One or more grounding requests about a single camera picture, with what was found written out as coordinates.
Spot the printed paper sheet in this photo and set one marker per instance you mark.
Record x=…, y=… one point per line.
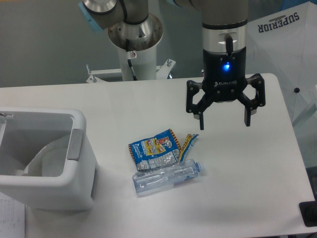
x=12, y=217

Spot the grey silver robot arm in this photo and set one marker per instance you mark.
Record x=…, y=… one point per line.
x=136, y=32

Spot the white mounting bracket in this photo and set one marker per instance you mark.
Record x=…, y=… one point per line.
x=115, y=75

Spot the white Superior umbrella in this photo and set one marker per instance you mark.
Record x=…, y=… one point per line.
x=285, y=44

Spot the white trash can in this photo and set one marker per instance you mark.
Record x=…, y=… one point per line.
x=46, y=160

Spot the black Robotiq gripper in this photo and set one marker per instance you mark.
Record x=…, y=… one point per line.
x=224, y=74

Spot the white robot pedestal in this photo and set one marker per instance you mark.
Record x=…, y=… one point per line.
x=138, y=65

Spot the blue snack wrapper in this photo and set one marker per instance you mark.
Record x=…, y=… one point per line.
x=160, y=150

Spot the black device at edge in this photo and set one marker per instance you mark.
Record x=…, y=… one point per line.
x=309, y=213

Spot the clear crushed plastic bottle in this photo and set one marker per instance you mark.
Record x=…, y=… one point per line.
x=164, y=178

